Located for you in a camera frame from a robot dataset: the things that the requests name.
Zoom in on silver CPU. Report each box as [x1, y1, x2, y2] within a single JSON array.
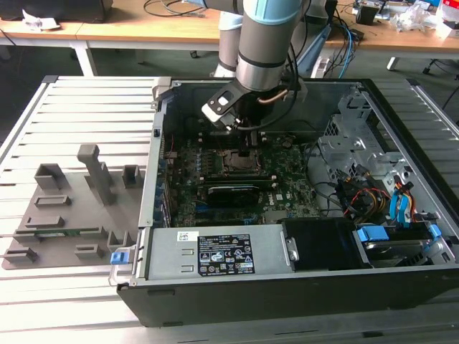
[[231, 154, 255, 170]]

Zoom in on metal socket cover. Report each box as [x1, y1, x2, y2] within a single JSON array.
[[222, 149, 265, 176]]

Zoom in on CPU socket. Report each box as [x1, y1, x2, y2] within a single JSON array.
[[220, 148, 265, 177]]

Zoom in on black RAM slot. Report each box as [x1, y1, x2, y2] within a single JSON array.
[[197, 137, 267, 145], [201, 178, 278, 185], [202, 181, 278, 191], [200, 173, 278, 181], [197, 130, 267, 139]]

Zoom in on black graphics card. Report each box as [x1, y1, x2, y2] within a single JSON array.
[[206, 183, 262, 209]]

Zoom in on green motherboard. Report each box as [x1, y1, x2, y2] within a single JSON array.
[[159, 138, 323, 229]]

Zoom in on white power strip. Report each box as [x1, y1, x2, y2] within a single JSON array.
[[311, 57, 331, 79]]

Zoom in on grey chipset heatsink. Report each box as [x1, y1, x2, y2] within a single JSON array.
[[264, 210, 288, 226]]

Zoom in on silver metal drive cage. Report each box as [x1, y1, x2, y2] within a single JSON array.
[[317, 84, 419, 187]]

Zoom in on black plastic shroud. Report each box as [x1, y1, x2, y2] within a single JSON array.
[[280, 217, 361, 272]]

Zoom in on wooden office desk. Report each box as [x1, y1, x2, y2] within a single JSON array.
[[70, 5, 459, 78], [0, 17, 98, 77]]

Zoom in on tall black box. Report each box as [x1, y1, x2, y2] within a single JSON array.
[[322, 0, 339, 28]]

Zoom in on grey power supply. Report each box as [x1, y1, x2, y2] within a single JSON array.
[[136, 224, 301, 286]]

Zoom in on small black box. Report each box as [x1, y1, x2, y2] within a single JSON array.
[[358, 4, 381, 26]]

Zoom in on blue disk carrier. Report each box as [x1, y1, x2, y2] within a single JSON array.
[[356, 222, 445, 252]]

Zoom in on black PC case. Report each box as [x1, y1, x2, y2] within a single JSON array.
[[109, 77, 459, 329]]

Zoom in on silver hard disk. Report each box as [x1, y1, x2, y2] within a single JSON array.
[[364, 239, 431, 269]]

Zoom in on grey parts rack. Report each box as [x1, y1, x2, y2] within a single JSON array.
[[1, 143, 148, 272]]

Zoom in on clear plastic bags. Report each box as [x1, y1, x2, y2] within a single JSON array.
[[390, 3, 440, 34]]

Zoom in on green RAM stick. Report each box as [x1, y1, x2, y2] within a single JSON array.
[[34, 230, 83, 239]]

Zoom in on large black device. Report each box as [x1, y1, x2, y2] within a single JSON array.
[[0, 0, 113, 23]]

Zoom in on red white carton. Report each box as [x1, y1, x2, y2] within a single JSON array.
[[435, 0, 459, 39]]

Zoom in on crumpled white paper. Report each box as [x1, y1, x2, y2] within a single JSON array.
[[20, 9, 61, 30]]

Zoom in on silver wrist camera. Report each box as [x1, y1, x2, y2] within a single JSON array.
[[200, 89, 245, 127]]

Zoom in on orange yellow power wires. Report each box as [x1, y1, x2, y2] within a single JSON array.
[[347, 186, 394, 218]]

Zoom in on blue data wire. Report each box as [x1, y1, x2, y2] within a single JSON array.
[[398, 181, 415, 230], [389, 188, 402, 226]]

